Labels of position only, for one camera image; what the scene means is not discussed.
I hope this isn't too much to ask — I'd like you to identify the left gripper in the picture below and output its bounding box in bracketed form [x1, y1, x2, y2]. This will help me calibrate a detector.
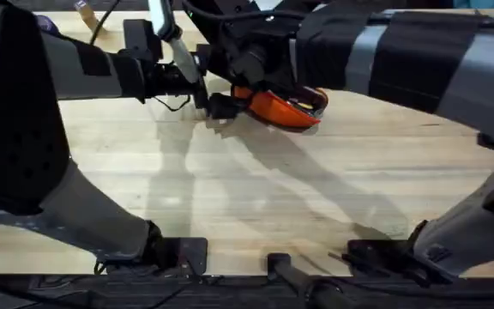
[109, 47, 249, 122]

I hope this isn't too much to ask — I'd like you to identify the orange zip bag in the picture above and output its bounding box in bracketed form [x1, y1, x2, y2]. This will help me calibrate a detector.
[231, 84, 330, 130]

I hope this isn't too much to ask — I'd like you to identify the upright flat wrist plate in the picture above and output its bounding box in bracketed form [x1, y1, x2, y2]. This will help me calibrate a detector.
[147, 0, 184, 43]

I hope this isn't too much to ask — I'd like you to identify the wooden stick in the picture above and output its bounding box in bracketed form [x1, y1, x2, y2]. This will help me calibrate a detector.
[73, 0, 107, 34]

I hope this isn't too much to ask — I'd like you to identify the blue round object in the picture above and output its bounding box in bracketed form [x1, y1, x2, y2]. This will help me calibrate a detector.
[35, 14, 61, 36]

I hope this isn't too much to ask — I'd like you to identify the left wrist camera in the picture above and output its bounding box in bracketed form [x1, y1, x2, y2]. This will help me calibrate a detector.
[122, 18, 165, 64]

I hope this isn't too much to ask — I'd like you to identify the thin black cable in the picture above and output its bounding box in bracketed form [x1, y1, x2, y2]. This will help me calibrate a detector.
[88, 0, 122, 46]

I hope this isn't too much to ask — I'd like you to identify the black post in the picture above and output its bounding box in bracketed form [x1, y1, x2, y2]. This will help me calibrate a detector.
[266, 252, 351, 309]

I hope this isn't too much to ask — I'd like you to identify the black rail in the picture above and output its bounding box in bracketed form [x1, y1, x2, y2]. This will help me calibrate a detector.
[0, 272, 494, 309]

